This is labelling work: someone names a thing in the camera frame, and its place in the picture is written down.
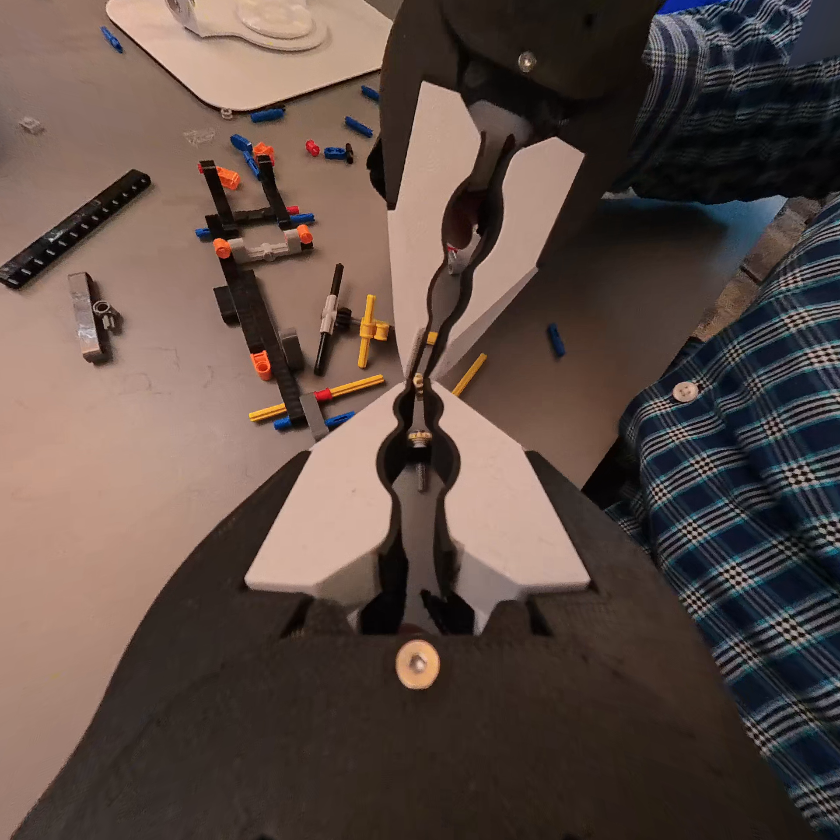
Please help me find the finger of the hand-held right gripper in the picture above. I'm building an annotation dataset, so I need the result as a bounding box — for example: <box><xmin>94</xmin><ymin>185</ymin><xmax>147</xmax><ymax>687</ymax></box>
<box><xmin>425</xmin><ymin>134</ymin><xmax>586</xmax><ymax>383</ymax></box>
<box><xmin>387</xmin><ymin>80</ymin><xmax>487</xmax><ymax>378</ymax></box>

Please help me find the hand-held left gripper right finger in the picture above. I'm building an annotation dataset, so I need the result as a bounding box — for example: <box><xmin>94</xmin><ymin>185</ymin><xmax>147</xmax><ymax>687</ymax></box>
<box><xmin>425</xmin><ymin>382</ymin><xmax>593</xmax><ymax>630</ymax></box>

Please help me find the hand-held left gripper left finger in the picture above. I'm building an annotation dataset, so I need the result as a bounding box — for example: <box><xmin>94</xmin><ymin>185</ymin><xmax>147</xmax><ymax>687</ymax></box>
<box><xmin>244</xmin><ymin>382</ymin><xmax>416</xmax><ymax>627</ymax></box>

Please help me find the black lego frame with gear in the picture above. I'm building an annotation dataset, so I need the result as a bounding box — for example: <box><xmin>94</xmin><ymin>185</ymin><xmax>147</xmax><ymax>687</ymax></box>
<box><xmin>406</xmin><ymin>390</ymin><xmax>435</xmax><ymax>496</ymax></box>

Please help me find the yellow lego axle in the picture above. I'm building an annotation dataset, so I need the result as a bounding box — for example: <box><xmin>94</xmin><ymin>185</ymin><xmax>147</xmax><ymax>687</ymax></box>
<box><xmin>451</xmin><ymin>353</ymin><xmax>488</xmax><ymax>398</ymax></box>

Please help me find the person's right forearm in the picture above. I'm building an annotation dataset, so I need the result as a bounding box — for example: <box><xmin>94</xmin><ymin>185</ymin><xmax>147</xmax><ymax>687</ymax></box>
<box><xmin>604</xmin><ymin>0</ymin><xmax>840</xmax><ymax>206</ymax></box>

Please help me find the black axle lego gear assembly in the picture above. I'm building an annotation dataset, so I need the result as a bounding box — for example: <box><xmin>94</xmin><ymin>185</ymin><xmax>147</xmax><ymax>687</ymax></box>
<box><xmin>314</xmin><ymin>262</ymin><xmax>439</xmax><ymax>376</ymax></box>

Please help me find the black lego chassis assembly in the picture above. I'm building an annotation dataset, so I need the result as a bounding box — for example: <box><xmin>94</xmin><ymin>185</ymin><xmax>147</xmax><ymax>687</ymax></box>
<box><xmin>195</xmin><ymin>142</ymin><xmax>386</xmax><ymax>442</ymax></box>

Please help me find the grey lego beam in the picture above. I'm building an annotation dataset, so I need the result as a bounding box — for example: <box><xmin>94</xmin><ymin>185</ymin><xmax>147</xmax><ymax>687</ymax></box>
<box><xmin>67</xmin><ymin>272</ymin><xmax>111</xmax><ymax>365</ymax></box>

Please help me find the long black lego beam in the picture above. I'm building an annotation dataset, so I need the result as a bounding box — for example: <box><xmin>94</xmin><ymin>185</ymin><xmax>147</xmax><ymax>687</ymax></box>
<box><xmin>0</xmin><ymin>169</ymin><xmax>152</xmax><ymax>290</ymax></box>

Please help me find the white table mat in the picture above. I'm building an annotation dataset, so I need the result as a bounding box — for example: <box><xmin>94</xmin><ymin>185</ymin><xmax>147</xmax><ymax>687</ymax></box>
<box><xmin>105</xmin><ymin>0</ymin><xmax>395</xmax><ymax>112</ymax></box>

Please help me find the person's plaid shirt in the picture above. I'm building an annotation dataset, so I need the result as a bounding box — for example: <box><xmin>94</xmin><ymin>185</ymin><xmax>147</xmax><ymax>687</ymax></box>
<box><xmin>581</xmin><ymin>197</ymin><xmax>840</xmax><ymax>840</ymax></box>

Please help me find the white plastic stand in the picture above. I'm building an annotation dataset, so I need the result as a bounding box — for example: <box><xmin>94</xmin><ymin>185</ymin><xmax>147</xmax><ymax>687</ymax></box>
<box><xmin>163</xmin><ymin>0</ymin><xmax>328</xmax><ymax>52</ymax></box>

